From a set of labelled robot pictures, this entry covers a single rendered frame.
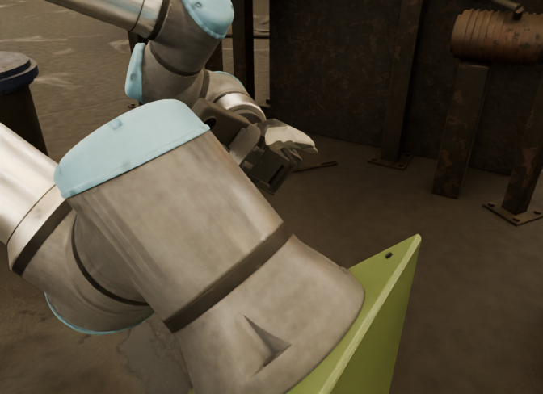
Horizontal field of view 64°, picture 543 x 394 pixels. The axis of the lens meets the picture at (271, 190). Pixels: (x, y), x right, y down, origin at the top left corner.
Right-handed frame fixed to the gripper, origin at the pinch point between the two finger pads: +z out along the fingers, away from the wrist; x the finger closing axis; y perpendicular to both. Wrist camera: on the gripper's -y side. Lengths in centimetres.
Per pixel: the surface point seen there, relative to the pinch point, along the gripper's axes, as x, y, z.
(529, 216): -20, 96, -28
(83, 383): 53, 3, -12
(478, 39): -45, 56, -48
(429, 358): 14, 51, 3
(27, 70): 28, -26, -76
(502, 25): -51, 56, -46
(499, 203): -18, 95, -37
